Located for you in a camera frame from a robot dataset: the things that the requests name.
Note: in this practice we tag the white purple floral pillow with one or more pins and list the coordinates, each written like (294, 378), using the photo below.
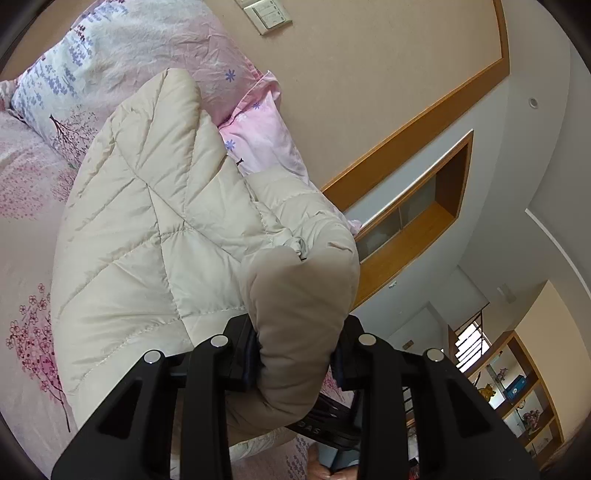
(129, 41)

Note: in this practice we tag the yellow figurine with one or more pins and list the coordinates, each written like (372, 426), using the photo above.
(485, 392)

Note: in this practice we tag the person's right hand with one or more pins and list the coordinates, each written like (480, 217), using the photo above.
(323, 471)

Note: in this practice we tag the purple flower bouquet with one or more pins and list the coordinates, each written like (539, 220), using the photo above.
(531, 417)

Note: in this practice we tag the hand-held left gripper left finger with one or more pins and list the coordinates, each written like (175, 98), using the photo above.
(240, 353)

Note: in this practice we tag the ceiling downlight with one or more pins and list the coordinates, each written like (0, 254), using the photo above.
(533, 102)

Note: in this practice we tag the wooden display shelf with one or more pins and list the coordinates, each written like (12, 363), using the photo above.
(521, 397)

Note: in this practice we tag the pink floral bed sheet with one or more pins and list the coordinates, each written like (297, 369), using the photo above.
(27, 230)

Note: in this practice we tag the pink tree print pillow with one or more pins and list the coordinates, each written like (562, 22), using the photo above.
(263, 124)

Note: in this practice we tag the cream quilted down jacket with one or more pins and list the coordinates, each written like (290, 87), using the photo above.
(175, 221)

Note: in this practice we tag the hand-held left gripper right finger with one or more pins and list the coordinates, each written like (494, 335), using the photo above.
(340, 367)

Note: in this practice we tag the wooden wall moulding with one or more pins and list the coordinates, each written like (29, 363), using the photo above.
(438, 106)

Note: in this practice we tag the white wall light switch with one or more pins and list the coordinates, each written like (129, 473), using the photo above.
(265, 14)

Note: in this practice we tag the blue box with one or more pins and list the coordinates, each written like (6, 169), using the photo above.
(515, 386)

